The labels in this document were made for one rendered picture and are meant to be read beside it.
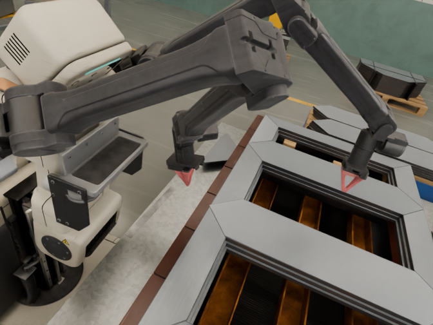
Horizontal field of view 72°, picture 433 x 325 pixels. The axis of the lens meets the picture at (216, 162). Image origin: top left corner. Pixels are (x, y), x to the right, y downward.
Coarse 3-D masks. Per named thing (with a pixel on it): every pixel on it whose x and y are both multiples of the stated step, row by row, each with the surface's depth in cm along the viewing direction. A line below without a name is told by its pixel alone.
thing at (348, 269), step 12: (336, 240) 94; (336, 252) 90; (348, 252) 91; (360, 252) 92; (336, 264) 86; (348, 264) 87; (360, 264) 88; (336, 276) 83; (348, 276) 84; (360, 276) 85; (348, 288) 81; (360, 288) 81
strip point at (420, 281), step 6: (420, 282) 87; (426, 282) 87; (420, 288) 85; (426, 288) 86; (420, 294) 84; (426, 294) 84; (432, 294) 85; (426, 300) 82; (432, 300) 83; (426, 306) 81; (432, 306) 81; (426, 312) 79; (432, 312) 80; (426, 318) 78; (432, 318) 78; (426, 324) 77
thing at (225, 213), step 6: (222, 204) 97; (228, 204) 97; (234, 204) 98; (240, 204) 98; (222, 210) 95; (228, 210) 95; (234, 210) 96; (216, 216) 92; (222, 216) 93; (228, 216) 93; (234, 216) 94; (222, 222) 91; (228, 222) 91; (222, 228) 89; (228, 228) 89
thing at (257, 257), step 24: (312, 144) 145; (264, 168) 122; (384, 168) 138; (336, 192) 116; (384, 216) 113; (216, 264) 82; (264, 264) 85; (408, 264) 94; (312, 288) 82; (336, 288) 81; (192, 312) 69; (360, 312) 80; (384, 312) 79
